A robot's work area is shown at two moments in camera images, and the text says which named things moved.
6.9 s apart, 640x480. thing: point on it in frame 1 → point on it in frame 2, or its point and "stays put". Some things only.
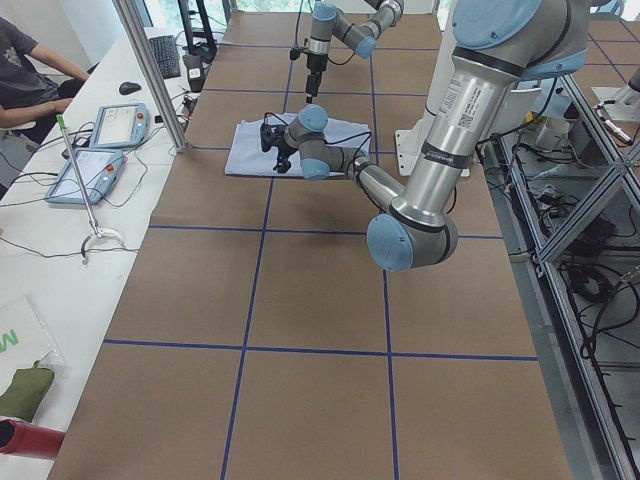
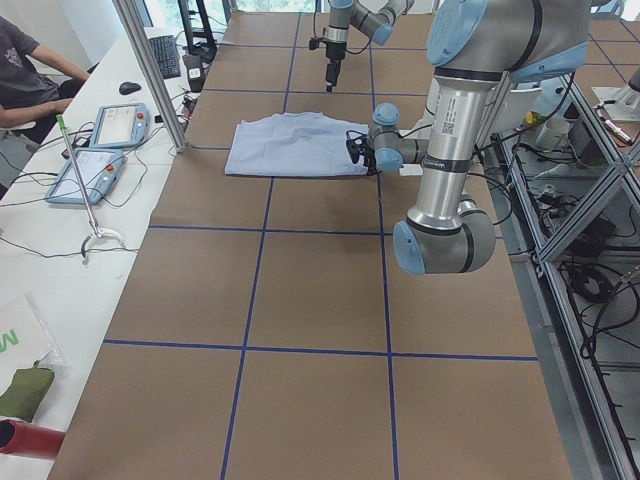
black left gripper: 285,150 → 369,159
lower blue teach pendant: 98,169 stays put
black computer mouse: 128,88 stays put
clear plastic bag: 26,340 stays put
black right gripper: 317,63 → 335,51
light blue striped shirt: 247,157 stays put
